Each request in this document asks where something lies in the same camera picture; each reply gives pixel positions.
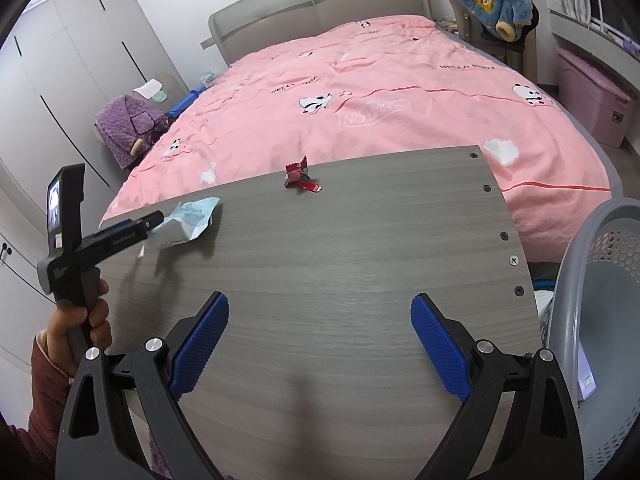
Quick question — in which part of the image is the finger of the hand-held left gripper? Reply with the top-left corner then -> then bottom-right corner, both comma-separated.
102,211 -> 166,235

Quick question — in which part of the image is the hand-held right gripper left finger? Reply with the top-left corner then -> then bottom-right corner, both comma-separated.
56,291 -> 231,480

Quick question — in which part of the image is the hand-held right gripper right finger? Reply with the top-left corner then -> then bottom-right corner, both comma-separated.
410,294 -> 585,480

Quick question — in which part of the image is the light blue plastic wrapper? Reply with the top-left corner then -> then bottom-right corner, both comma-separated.
137,196 -> 222,258

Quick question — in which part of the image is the grey perforated basket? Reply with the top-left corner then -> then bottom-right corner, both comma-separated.
542,199 -> 640,480

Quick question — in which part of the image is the person's left forearm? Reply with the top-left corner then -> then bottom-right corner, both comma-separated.
0,332 -> 76,480

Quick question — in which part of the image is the person's left hand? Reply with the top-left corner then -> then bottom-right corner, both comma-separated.
36,277 -> 113,376

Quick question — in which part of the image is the purple fuzzy robe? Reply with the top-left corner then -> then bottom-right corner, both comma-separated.
95,94 -> 168,171

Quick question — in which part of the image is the purple fuzzy cloth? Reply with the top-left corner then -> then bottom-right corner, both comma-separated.
147,430 -> 173,480

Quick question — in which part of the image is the red candy wrapper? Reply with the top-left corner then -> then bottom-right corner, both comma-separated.
283,156 -> 323,193

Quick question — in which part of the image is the white wardrobe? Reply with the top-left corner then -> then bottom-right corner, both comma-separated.
0,0 -> 193,311

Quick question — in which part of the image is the grey bed headboard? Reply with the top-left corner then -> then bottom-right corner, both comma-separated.
202,0 -> 438,68

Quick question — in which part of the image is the bed with pink duvet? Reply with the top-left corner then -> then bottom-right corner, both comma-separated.
100,14 -> 613,266

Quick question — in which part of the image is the pink storage box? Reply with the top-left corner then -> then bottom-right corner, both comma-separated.
555,46 -> 632,148

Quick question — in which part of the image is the grey chair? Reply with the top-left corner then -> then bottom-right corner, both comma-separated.
445,0 -> 541,81

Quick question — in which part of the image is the blue fleece jacket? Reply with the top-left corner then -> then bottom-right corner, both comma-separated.
456,0 -> 533,43

